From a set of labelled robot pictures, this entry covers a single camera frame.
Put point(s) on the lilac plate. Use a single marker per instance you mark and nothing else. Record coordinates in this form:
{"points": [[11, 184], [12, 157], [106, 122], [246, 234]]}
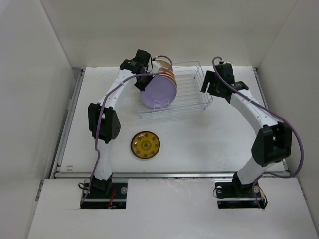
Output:
{"points": [[159, 93]]}

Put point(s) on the pink plate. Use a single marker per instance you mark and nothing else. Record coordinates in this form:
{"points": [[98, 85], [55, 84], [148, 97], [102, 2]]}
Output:
{"points": [[165, 69]]}

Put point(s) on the tan plate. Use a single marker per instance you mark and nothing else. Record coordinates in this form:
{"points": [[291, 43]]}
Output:
{"points": [[170, 74]]}

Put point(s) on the cream bear plate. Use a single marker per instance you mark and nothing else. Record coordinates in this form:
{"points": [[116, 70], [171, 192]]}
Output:
{"points": [[165, 64]]}

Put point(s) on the small yellow patterned plate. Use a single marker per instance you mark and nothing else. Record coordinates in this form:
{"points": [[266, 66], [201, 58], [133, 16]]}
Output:
{"points": [[145, 145]]}

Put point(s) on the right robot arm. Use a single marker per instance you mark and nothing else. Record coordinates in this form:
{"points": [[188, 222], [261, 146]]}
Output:
{"points": [[273, 138]]}

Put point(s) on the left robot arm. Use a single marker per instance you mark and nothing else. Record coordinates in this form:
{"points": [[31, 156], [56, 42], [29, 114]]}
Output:
{"points": [[103, 120]]}

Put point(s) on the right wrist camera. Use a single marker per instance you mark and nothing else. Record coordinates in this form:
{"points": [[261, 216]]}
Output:
{"points": [[222, 61]]}

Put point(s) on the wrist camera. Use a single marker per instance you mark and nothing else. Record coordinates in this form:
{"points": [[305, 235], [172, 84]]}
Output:
{"points": [[222, 61], [154, 66]]}

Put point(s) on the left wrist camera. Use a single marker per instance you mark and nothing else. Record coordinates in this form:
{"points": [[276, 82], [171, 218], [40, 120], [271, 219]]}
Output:
{"points": [[154, 66]]}

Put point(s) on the white wire dish rack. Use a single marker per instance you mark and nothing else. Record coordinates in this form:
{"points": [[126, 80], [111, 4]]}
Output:
{"points": [[189, 99]]}

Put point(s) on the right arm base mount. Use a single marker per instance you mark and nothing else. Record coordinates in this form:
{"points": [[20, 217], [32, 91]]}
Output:
{"points": [[231, 197]]}

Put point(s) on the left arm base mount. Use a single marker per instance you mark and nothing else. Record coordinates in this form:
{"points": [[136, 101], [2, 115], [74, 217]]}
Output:
{"points": [[117, 194]]}

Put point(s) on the aluminium frame rail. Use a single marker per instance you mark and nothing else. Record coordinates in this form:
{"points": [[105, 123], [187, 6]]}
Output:
{"points": [[214, 142]]}

